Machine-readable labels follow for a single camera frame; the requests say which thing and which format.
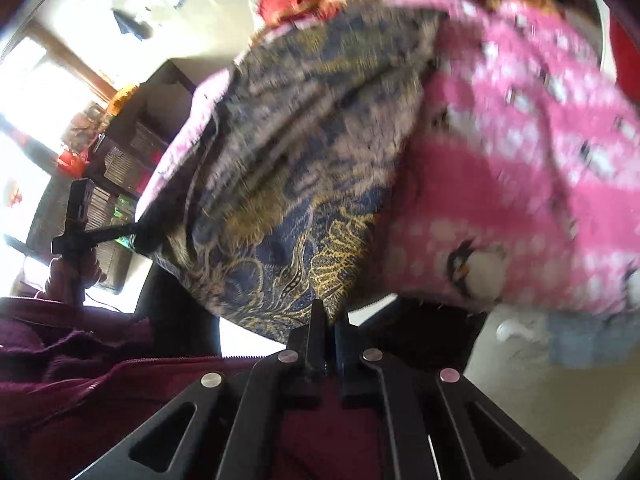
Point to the dark floral patterned garment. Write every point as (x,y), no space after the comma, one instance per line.
(300,160)

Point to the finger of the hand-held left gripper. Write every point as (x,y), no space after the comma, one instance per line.
(115,232)

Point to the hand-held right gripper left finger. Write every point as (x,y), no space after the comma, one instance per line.
(312,355)

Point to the green package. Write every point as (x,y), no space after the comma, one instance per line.
(122,207)

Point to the orange basket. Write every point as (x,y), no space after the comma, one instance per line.
(122,100)

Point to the person's left hand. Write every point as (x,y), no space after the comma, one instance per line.
(75,275)

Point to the brown louvered cabinet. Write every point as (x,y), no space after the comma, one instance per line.
(112,265)

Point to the white plastic object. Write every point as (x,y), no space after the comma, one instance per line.
(515,332)

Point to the dark wooden desk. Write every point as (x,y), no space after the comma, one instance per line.
(160,90)

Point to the dark hanging cloth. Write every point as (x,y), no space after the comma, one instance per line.
(132,22)

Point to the red cloth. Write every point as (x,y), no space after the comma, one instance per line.
(627,60)

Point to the person's maroon sweater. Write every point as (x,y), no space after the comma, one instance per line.
(75,385)

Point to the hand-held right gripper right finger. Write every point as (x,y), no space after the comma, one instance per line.
(350,360)

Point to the pink penguin blanket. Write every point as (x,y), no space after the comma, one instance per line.
(500,135)

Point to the pale blue cloth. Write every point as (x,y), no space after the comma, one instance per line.
(590,342)

